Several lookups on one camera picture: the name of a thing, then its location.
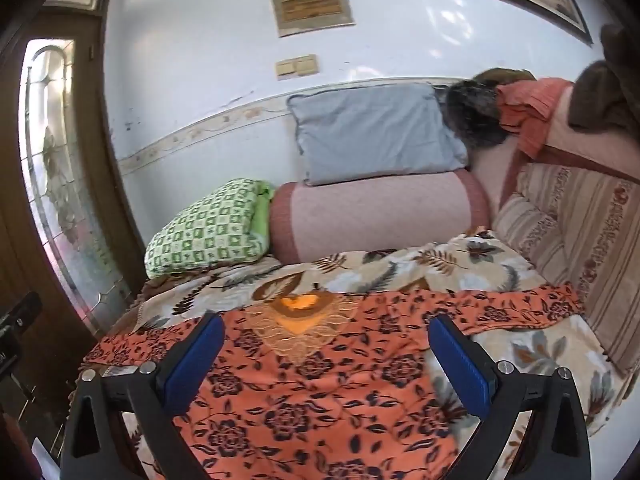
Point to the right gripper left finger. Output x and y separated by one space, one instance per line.
96 443

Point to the orange floral garment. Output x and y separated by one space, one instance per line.
335 386

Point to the grey pillow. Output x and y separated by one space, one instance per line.
375 131

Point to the wooden door with glass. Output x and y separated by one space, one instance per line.
66 230

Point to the brown fuzzy cloth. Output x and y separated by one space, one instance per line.
606 94

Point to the green checkered pillow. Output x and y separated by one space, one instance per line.
229 225

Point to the striped beige cushion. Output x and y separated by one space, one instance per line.
582 227

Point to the beige wall plaque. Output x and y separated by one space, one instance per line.
295 17

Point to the dark furry blanket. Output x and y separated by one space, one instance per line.
471 112

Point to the leaf pattern fleece blanket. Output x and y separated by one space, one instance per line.
484 260

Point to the pink bolster pillow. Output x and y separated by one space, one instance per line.
310 222

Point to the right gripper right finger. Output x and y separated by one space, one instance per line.
555 443

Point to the folded orange cloth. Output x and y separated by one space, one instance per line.
526 108

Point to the beige light switch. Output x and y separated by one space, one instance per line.
297 67

